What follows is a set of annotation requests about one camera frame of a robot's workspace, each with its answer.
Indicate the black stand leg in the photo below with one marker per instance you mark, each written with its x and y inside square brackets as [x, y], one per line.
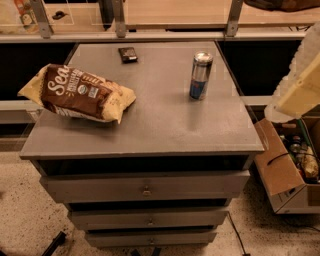
[56, 242]

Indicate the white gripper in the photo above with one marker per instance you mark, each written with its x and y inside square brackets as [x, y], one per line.
[299, 92]

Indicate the crinkled snack bag in box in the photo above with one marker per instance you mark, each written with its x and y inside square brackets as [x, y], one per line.
[310, 164]

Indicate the orange white bag on shelf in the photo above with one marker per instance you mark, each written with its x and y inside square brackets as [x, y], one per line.
[17, 17]

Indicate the brown chip bag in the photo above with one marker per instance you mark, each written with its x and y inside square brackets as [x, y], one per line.
[71, 92]

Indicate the metal shelf bracket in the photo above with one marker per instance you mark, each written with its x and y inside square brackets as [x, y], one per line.
[233, 18]
[39, 10]
[118, 11]

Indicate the metal shelf bracket middle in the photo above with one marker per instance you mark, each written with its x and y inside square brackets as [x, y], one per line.
[118, 11]

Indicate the grey drawer cabinet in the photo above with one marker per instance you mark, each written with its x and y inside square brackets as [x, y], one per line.
[164, 130]

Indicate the grey drawer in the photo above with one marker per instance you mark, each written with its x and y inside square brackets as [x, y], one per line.
[145, 186]
[151, 238]
[148, 218]

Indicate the top grey drawer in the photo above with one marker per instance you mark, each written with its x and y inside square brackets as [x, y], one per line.
[145, 186]

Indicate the bottom grey drawer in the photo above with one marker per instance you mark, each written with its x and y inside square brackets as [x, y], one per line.
[151, 238]

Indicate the dark bag on shelf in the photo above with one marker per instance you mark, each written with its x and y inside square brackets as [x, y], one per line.
[283, 5]

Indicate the green stick in box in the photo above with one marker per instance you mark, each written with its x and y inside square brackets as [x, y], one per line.
[304, 131]

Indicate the metal shelf bracket left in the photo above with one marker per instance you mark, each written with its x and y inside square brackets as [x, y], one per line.
[39, 10]

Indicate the cardboard box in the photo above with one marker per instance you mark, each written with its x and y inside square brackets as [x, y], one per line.
[280, 166]

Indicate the red bull can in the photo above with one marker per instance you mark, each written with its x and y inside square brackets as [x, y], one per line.
[202, 63]

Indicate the small black packet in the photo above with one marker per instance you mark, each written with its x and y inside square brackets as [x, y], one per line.
[128, 54]

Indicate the metal shelf bracket right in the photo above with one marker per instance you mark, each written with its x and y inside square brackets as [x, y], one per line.
[233, 18]

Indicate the middle grey drawer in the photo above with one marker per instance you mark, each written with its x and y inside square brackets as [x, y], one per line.
[148, 218]

